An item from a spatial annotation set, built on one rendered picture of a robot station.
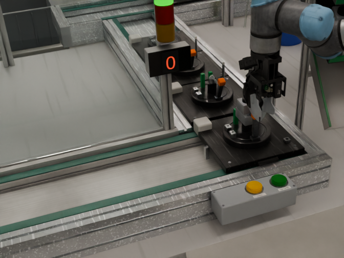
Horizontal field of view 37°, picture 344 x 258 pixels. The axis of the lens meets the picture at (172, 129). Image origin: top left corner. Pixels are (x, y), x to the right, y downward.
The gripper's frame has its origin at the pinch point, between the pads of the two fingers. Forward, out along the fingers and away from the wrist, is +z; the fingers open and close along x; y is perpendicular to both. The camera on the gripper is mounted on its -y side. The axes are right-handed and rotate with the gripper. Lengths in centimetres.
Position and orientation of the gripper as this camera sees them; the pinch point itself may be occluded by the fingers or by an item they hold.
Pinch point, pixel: (258, 115)
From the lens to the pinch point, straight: 139.5
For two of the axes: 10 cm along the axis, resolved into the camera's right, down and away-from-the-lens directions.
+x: 9.4, -2.2, 2.6
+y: 3.3, 4.9, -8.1
